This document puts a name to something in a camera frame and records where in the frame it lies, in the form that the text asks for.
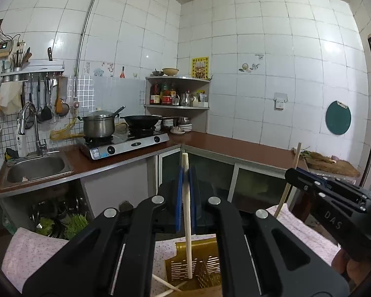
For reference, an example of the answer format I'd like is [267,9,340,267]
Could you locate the green leafy vegetables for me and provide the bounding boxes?
[35,213,89,241]

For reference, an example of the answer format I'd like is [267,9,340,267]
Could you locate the hanging cloth bag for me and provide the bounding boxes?
[0,82,23,115]

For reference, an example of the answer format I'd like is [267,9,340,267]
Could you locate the stack of plates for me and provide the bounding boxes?
[161,117,193,135]

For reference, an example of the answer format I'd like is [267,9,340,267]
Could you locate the yellow plastic utensil holder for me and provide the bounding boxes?
[164,233,221,292]

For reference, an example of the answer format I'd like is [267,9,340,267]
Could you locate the metal utensil cup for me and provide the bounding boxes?
[11,47,32,72]

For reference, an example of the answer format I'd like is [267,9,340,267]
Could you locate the kitchen cabinets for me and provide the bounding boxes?
[80,147,301,218]

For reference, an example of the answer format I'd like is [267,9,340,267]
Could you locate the brown kitchen countertop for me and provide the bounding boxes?
[0,130,300,199]

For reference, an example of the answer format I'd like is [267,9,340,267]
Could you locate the yellow hose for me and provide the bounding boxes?
[49,116,91,142]

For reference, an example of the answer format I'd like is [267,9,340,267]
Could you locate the metal faucet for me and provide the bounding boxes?
[17,102,48,157]

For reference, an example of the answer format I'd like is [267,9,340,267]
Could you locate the metal wall rack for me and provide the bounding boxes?
[0,59,66,83]

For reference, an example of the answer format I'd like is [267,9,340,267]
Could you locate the metal corner shelf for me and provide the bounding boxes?
[144,75,211,110]

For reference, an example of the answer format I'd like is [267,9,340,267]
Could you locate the stainless steel pot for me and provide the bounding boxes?
[77,105,126,138]

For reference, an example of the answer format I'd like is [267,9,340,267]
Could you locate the wall hook sticker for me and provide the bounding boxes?
[238,54,265,74]

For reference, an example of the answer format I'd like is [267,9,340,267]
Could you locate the floral tablecloth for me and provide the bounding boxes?
[1,206,342,297]

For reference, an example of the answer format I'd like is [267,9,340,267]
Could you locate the hanging black spatula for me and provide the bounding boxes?
[37,74,54,124]

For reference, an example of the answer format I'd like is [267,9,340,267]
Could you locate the hanging cleaver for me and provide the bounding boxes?
[58,74,69,100]

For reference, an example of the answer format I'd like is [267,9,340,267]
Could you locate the green round cutting board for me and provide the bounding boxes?
[325,100,352,136]

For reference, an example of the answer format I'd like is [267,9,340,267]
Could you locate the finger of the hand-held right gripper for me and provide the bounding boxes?
[284,168,368,213]
[294,167,371,202]

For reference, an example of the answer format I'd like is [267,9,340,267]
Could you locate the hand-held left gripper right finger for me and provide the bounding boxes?
[188,167,350,297]

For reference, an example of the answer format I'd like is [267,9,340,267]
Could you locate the black wok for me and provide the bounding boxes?
[120,114,180,130]

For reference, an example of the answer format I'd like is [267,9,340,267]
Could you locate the red sauce bottle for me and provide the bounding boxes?
[150,83,161,105]

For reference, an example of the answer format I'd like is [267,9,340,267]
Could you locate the wooden cutting board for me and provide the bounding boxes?
[298,150,362,179]

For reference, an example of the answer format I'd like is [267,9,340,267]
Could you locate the white wall socket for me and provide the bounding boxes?
[273,92,288,111]

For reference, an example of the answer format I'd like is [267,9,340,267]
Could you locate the stainless steel sink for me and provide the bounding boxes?
[0,151,75,199]

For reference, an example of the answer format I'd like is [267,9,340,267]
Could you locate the yellow controller box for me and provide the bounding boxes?
[0,41,15,60]

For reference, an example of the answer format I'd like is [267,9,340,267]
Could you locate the metal wall pipe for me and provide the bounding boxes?
[74,0,107,106]

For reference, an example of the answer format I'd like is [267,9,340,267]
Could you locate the wooden chopstick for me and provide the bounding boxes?
[273,142,302,219]
[151,274,174,291]
[155,281,186,297]
[181,153,195,281]

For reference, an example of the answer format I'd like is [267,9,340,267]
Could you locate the gas stove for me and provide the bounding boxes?
[77,129,170,161]

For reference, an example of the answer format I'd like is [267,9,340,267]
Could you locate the white soap dispenser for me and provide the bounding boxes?
[15,118,28,158]

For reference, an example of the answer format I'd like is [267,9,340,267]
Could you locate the person's right hand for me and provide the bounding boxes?
[331,249,361,283]

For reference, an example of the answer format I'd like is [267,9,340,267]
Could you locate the yellow wall poster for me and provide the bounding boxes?
[190,56,210,80]

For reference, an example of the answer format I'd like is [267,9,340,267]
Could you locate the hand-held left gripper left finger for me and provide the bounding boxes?
[22,166,184,297]

